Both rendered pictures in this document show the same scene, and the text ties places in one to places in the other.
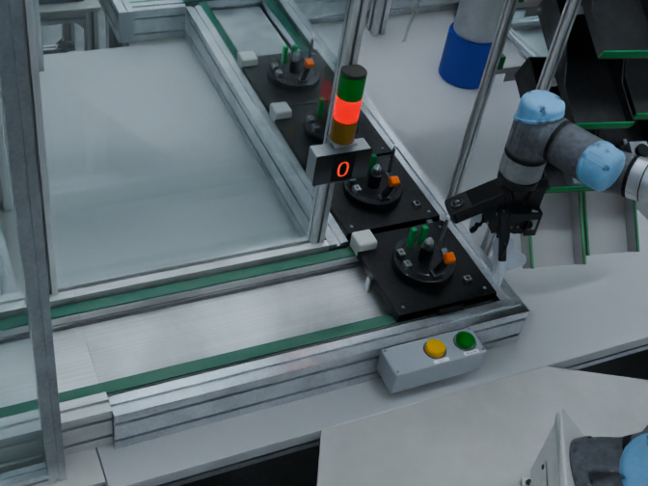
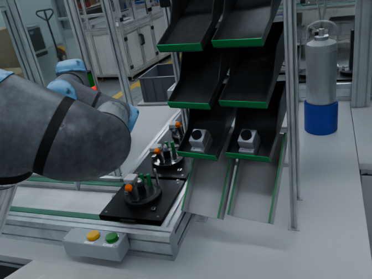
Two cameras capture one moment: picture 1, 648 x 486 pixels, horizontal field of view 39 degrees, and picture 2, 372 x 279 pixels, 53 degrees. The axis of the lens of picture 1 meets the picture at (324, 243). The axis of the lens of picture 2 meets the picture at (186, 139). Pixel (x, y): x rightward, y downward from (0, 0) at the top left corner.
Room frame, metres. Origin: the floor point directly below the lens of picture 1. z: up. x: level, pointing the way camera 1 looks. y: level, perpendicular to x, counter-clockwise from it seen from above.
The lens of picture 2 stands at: (0.95, -1.25, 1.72)
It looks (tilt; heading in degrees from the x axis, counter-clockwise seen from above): 26 degrees down; 54
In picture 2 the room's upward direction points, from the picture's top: 10 degrees counter-clockwise
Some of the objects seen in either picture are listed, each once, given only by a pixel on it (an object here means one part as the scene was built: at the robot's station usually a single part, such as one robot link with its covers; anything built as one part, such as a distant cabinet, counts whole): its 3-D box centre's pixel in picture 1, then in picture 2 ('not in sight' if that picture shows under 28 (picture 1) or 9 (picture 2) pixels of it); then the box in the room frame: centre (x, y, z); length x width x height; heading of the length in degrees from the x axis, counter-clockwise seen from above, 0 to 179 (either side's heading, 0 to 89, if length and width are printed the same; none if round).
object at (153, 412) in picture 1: (333, 363); (61, 229); (1.19, -0.06, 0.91); 0.89 x 0.06 x 0.11; 121
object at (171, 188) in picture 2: (421, 267); (143, 199); (1.46, -0.22, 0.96); 0.24 x 0.24 x 0.02; 31
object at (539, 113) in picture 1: (536, 127); (73, 82); (1.30, -0.31, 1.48); 0.09 x 0.08 x 0.11; 52
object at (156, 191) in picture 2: (423, 261); (142, 194); (1.46, -0.22, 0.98); 0.14 x 0.14 x 0.02
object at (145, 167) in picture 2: (374, 176); (166, 152); (1.68, -0.09, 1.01); 0.24 x 0.24 x 0.13; 31
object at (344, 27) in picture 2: not in sight; (349, 25); (6.68, 1.77, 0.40); 0.61 x 0.41 x 0.22; 114
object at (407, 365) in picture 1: (431, 359); (96, 243); (1.24, -0.26, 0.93); 0.21 x 0.07 x 0.06; 121
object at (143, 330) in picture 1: (287, 304); (82, 200); (1.33, 0.05, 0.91); 0.84 x 0.28 x 0.10; 121
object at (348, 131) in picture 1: (343, 127); not in sight; (1.47, 0.00, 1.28); 0.05 x 0.05 x 0.05
